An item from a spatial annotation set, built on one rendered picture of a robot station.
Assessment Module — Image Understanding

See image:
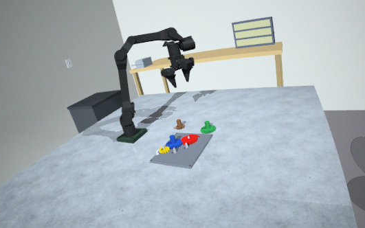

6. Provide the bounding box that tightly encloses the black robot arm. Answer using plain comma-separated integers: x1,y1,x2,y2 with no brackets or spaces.
114,27,195,137

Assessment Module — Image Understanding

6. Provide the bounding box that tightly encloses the blue gear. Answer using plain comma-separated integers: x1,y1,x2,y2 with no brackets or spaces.
166,135,182,149

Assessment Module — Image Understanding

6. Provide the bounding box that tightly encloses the green gear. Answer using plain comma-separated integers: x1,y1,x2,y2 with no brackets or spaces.
201,121,216,134

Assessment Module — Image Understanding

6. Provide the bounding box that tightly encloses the red gear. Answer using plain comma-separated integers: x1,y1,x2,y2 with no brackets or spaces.
181,135,197,145

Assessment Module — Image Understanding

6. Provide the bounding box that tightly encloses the yellow gear with black stripe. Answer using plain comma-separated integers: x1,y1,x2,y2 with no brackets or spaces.
159,146,170,154

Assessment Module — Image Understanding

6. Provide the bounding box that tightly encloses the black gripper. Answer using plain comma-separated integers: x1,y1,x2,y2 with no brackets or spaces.
161,53,195,88

